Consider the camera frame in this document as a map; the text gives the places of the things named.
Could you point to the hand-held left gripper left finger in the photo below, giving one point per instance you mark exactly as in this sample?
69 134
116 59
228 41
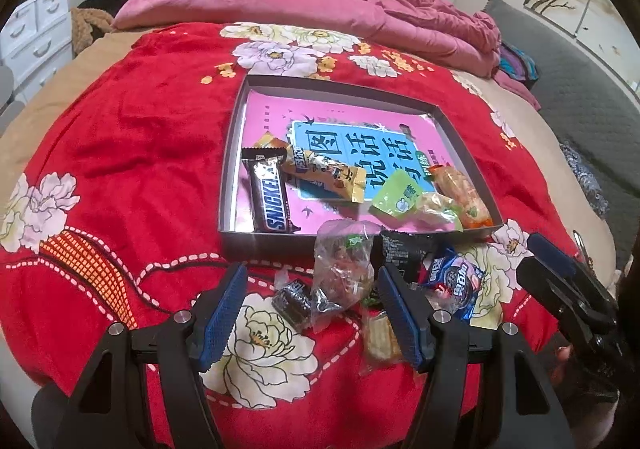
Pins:
222 324

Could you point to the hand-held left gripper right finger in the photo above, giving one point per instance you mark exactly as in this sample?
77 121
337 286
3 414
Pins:
400 324

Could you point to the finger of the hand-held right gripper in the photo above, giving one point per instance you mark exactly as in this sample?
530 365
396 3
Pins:
550 286
550 254

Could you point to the clear cracker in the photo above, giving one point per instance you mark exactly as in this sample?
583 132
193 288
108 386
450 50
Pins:
380 336

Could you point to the blue cookie packet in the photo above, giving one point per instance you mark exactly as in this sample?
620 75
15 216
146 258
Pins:
455 281

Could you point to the black snack packet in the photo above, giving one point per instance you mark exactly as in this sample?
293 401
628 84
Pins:
400 251

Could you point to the small shiny black packet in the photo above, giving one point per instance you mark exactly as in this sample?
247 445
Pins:
292 301

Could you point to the clear bag of nuts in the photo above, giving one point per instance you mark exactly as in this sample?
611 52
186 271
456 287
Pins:
342 269

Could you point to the dark shallow cardboard box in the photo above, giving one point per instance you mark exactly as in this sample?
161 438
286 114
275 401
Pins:
260 244

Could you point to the orange cake packet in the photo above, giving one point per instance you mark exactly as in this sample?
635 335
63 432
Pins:
465 201

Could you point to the clear yellow pastry packet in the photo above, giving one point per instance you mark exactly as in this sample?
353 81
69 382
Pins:
432 209

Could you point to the green snack packet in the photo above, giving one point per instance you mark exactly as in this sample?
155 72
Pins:
397 196

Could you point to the brown chocolate bar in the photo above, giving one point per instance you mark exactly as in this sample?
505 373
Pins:
270 201

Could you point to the gold wafer packet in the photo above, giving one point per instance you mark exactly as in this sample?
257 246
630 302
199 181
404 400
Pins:
320 171

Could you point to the black flat device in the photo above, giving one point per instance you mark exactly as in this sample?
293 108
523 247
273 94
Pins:
580 241

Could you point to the dark patterned cloth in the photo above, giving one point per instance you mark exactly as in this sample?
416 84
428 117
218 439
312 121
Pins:
580 174

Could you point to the grey padded headboard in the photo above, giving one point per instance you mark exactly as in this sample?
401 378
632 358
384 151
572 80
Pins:
575 79

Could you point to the colourful cloth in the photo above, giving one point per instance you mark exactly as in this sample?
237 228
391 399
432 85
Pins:
520 66

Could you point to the red floral blanket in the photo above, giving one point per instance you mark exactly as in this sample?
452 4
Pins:
125 154

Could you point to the crumpled pink duvet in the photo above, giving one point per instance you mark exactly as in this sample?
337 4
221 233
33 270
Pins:
425 14

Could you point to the tan knitted blanket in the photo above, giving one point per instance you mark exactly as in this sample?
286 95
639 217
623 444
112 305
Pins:
87 29

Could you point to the white drawer cabinet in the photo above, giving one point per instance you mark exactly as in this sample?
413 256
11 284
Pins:
35 34

